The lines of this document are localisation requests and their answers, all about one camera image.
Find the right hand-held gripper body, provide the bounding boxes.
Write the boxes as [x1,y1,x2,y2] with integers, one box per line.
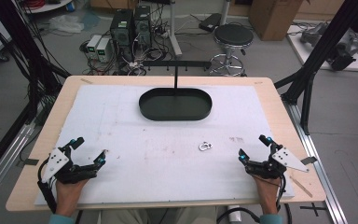
[244,146,310,180]

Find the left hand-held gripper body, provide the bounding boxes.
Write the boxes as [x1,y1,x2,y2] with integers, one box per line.
[40,145,100,185]

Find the person's left hand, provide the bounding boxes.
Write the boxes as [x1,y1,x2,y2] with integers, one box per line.
[54,177,90,217]

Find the person's right hand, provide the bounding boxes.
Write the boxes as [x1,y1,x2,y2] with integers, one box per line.
[251,174,282,217]

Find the light wooden table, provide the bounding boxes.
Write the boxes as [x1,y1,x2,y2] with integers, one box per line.
[5,75,327,213]

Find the black tape strip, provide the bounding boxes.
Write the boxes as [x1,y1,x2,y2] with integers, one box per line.
[16,158,40,167]

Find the thin wooden stick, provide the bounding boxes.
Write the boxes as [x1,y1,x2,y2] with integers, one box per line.
[289,175,314,199]

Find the grey tape strip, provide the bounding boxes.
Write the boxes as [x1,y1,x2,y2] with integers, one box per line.
[300,156,319,166]

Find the black tape cross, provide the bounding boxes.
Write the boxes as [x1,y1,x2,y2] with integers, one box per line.
[299,202,328,217]

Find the person's beige trousers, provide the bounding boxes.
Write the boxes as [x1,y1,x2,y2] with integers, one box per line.
[98,206,219,224]

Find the white foam mat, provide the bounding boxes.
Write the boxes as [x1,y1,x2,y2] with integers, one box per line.
[34,84,296,206]

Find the black oval tray hanger stand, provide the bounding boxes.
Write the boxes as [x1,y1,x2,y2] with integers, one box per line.
[138,60,213,122]

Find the white power supply unit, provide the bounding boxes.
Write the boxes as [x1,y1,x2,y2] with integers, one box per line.
[95,37,112,63]
[86,34,103,61]

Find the white floor board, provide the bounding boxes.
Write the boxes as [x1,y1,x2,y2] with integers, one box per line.
[286,24,358,74]

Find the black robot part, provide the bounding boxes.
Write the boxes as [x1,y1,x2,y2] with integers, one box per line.
[328,46,357,72]

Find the black round stool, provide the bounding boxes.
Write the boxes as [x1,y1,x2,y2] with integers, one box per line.
[209,23,255,77]

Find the grey robot part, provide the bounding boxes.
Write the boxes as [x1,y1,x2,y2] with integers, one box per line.
[299,21,358,57]

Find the black computer tower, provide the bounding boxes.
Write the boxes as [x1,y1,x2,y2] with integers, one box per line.
[132,5,153,49]
[109,8,135,63]

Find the clear plastic bag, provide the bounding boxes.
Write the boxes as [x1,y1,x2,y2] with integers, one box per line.
[48,14,85,35]

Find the brown cardboard box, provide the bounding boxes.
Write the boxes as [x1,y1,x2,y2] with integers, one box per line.
[248,0,305,42]

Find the black flat device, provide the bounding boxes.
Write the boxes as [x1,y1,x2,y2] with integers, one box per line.
[198,12,223,33]

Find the white desk leg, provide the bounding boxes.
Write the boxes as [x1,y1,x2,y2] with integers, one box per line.
[167,0,184,58]

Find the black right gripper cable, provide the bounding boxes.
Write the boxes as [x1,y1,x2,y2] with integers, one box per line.
[216,173,293,224]

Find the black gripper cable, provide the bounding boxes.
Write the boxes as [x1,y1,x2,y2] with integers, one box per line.
[216,173,293,224]
[36,158,59,215]

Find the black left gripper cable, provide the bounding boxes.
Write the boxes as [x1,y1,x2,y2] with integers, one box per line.
[36,158,59,215]

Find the small silver metal ring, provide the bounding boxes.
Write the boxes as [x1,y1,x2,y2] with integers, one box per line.
[198,141,213,152]

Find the aluminium rail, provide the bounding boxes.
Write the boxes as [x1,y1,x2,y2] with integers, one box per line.
[282,100,350,224]
[0,121,37,208]

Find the black metal frame with cables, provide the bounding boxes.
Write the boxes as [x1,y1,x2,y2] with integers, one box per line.
[0,0,73,188]

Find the black metal frame struts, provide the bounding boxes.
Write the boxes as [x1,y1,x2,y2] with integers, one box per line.
[274,0,358,135]

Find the tangle of floor cables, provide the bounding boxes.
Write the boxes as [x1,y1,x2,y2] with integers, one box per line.
[79,6,176,77]

